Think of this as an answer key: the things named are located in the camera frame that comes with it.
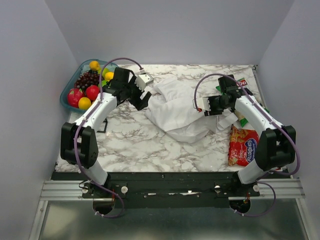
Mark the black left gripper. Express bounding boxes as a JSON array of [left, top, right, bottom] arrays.
[[123, 76, 152, 111]]

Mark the white shirt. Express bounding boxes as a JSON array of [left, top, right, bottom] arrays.
[[145, 76, 238, 144]]

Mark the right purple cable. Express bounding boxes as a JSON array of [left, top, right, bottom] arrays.
[[193, 73, 302, 217]]

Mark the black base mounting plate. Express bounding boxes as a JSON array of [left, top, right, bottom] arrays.
[[51, 172, 291, 213]]

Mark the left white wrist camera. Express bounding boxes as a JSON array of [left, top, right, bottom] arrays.
[[135, 73, 154, 92]]

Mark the purple grape bunch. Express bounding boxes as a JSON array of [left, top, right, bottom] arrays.
[[74, 70, 100, 91]]

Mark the yellow lemon right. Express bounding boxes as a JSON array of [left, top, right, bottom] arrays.
[[104, 71, 114, 82]]

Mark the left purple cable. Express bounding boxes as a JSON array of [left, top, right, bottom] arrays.
[[74, 57, 143, 219]]

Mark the green lime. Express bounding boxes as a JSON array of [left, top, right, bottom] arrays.
[[97, 80, 109, 88]]

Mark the yellow lemon at basket back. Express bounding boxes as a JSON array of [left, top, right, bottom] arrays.
[[89, 60, 101, 72]]

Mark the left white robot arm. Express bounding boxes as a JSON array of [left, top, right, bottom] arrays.
[[60, 67, 153, 198]]

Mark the purple cable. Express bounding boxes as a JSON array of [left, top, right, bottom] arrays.
[[74, 57, 143, 219], [193, 73, 302, 217]]

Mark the green cassava chips bag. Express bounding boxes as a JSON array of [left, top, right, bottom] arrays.
[[215, 77, 270, 126]]

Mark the black wire stand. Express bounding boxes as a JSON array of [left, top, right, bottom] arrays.
[[97, 118, 108, 134]]

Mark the aluminium rail frame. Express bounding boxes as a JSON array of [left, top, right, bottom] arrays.
[[29, 178, 317, 240]]

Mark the red apple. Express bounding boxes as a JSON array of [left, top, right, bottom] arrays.
[[85, 85, 100, 101]]

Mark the orange fruit front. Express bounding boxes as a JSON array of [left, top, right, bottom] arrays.
[[78, 97, 92, 110]]

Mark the red snack bag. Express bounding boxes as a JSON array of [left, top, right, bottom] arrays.
[[228, 125, 259, 167]]

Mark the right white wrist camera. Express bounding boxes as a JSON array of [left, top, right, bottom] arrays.
[[192, 97, 211, 112]]

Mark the red dragon fruit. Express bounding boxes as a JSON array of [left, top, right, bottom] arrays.
[[67, 88, 85, 108]]

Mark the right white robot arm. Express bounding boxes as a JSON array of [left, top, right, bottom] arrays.
[[198, 73, 300, 196]]

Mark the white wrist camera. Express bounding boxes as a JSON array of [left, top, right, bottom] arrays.
[[192, 97, 211, 112], [135, 73, 154, 92]]

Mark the green apple back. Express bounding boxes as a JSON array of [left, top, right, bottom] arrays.
[[97, 67, 110, 76]]

